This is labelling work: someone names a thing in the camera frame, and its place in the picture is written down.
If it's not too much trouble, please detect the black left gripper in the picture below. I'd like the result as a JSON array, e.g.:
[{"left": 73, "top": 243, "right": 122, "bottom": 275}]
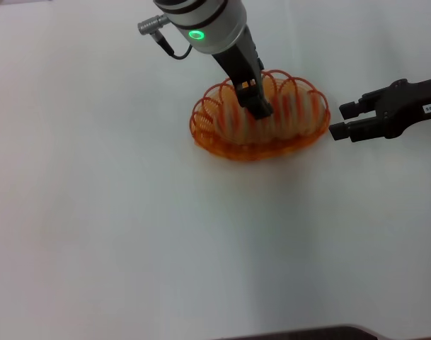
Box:
[{"left": 210, "top": 26, "right": 275, "bottom": 121}]

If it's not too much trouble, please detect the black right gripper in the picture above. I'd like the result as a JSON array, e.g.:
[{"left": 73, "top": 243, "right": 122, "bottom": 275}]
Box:
[{"left": 328, "top": 75, "right": 431, "bottom": 143}]

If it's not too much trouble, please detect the orange cream striped toy bread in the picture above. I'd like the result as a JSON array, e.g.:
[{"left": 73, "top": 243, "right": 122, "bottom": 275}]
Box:
[{"left": 214, "top": 78, "right": 326, "bottom": 145}]

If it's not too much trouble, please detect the orange plastic wire basket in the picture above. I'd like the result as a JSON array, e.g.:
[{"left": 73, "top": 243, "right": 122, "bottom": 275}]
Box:
[{"left": 189, "top": 69, "right": 331, "bottom": 162}]

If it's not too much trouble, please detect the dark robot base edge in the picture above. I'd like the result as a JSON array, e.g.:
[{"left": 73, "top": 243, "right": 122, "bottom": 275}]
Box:
[{"left": 214, "top": 323, "right": 393, "bottom": 340}]

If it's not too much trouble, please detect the black cable with metal connector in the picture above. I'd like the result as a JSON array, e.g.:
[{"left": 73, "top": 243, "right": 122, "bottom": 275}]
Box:
[{"left": 137, "top": 13, "right": 195, "bottom": 61}]

